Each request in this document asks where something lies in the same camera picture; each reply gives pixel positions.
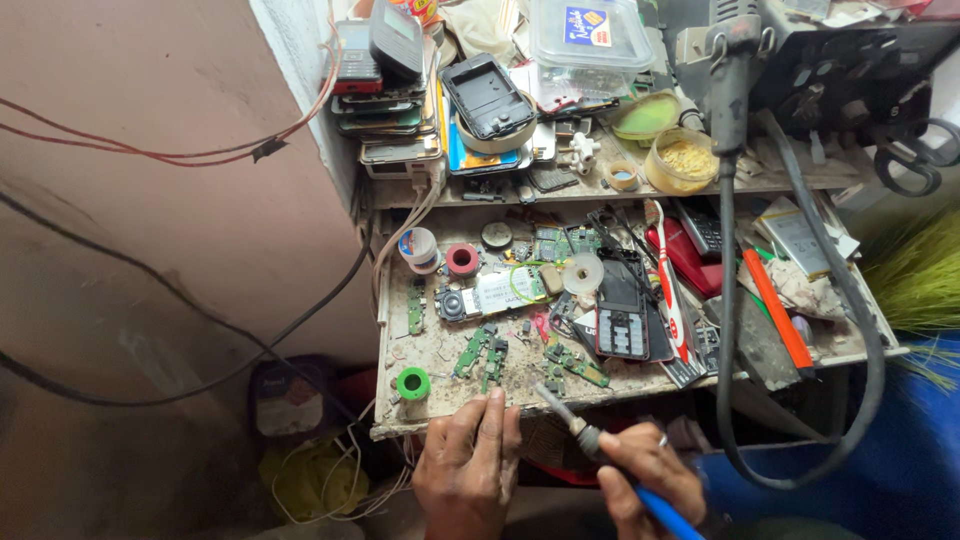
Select red tape roll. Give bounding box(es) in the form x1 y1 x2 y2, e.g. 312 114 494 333
445 242 481 278

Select long green circuit board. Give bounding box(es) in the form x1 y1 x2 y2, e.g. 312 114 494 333
543 341 612 390

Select square green circuit board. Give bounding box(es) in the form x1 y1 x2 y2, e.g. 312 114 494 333
566 225 603 256
533 226 571 264

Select white cloth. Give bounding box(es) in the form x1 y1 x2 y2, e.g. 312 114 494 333
438 0 534 69

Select green round lid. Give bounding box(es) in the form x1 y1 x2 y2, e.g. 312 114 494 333
611 90 684 143

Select orange bar tool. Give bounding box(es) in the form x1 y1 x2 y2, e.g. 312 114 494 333
741 248 816 373

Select jar of yellow flux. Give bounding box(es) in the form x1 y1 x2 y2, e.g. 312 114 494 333
643 126 722 198

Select white phone battery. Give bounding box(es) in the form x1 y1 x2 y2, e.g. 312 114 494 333
753 196 861 281

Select red and black phone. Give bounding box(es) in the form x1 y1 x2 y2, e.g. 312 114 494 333
332 19 384 96

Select grey hot air gun handle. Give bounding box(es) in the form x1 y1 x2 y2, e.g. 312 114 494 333
705 0 765 159

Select white plug adapter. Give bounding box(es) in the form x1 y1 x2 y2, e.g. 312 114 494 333
564 132 603 177

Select red phone cover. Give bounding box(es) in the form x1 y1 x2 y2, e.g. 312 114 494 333
645 216 726 300

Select black keypad membrane strips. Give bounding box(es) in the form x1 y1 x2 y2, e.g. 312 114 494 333
660 315 725 391

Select person's left hand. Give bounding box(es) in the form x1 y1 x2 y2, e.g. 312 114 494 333
411 387 524 540

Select clear plastic lidded container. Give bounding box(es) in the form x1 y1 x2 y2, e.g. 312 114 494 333
528 0 657 99

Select thin black cable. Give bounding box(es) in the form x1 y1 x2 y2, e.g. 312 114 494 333
0 183 376 421

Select stack of phone parts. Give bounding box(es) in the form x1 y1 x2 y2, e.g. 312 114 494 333
330 71 445 181

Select white roll with blue label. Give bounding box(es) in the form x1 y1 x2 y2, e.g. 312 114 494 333
398 227 441 276

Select narrow green circuit board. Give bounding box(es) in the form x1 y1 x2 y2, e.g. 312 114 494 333
405 278 427 337

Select clear tape roll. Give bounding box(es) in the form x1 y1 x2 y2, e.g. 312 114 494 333
561 252 606 296

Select black phone back housing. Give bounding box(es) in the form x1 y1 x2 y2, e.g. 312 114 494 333
438 52 538 143

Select blue and orange card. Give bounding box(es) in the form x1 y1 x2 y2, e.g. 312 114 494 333
438 78 526 177

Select black phone housing with keypad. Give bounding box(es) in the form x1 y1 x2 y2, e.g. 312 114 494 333
594 248 651 363

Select wide beige masking tape roll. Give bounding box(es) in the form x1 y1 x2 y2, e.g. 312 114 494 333
454 91 539 156

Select person's right hand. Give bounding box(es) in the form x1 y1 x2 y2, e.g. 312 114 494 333
596 422 708 540

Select yellow cloth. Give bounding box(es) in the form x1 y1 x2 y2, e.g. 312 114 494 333
258 438 372 525

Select blue plastic tub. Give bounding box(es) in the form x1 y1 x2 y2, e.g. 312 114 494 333
693 337 960 540

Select black scissors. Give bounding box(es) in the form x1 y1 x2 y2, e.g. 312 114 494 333
873 117 960 199

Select small beige tape roll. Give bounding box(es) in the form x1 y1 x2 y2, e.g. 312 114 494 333
606 160 642 193

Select black keypad phone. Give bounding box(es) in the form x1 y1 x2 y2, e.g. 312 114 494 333
672 196 725 258

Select red wires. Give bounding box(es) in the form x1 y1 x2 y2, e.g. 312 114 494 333
0 0 344 169

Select blue handled soldering iron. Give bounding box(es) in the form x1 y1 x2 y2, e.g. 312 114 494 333
532 381 707 540

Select black bar phone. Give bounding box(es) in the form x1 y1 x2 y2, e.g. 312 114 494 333
369 0 426 82

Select thick black hose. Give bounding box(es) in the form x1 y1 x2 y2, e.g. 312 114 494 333
714 108 888 492

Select grey stone block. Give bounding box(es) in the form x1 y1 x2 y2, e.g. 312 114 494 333
703 288 802 393

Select black rework station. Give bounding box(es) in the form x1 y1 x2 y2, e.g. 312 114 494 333
660 0 960 151

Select white cables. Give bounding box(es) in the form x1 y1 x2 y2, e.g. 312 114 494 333
270 161 449 525

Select phone board with white label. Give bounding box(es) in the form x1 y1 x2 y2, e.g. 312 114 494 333
434 267 549 324

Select round black speaker disc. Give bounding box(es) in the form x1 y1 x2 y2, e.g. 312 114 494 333
480 220 514 251

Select green broom bristles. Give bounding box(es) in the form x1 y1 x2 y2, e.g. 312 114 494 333
858 206 960 391

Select red and white toothbrush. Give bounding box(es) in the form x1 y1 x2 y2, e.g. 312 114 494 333
645 198 692 367

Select dark printed packet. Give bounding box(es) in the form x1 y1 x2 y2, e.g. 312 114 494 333
248 355 339 444

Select green wire loop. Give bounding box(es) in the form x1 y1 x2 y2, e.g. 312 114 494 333
508 258 560 306

